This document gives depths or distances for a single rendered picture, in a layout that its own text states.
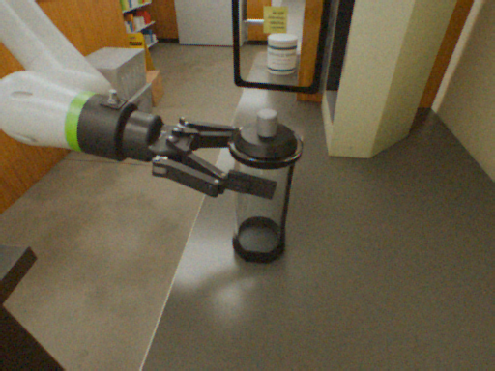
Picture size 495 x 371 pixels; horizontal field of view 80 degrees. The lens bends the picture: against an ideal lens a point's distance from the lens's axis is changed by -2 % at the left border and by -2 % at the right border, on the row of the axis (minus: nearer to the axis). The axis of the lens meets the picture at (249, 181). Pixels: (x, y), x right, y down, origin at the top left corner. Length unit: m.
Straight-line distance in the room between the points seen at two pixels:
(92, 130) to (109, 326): 1.31
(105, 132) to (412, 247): 0.57
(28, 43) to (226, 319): 0.55
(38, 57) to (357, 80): 0.64
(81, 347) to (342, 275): 1.34
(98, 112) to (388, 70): 0.60
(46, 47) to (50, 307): 1.43
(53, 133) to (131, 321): 1.27
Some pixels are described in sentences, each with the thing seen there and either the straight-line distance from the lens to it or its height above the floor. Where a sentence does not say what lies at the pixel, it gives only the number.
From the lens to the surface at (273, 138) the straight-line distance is 0.42.
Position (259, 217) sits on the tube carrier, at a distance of 0.48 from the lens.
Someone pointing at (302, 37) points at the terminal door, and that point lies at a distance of 1.06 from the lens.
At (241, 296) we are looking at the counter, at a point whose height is 0.94.
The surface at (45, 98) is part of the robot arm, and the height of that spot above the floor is 1.23.
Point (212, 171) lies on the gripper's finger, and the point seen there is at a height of 1.15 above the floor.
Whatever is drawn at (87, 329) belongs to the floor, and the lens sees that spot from 1.72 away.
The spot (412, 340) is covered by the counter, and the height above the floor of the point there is 0.94.
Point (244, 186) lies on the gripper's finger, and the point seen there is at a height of 1.13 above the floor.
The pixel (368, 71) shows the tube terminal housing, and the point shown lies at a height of 1.17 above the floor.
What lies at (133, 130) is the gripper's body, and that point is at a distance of 0.46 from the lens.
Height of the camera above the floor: 1.39
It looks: 38 degrees down
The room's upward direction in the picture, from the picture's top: straight up
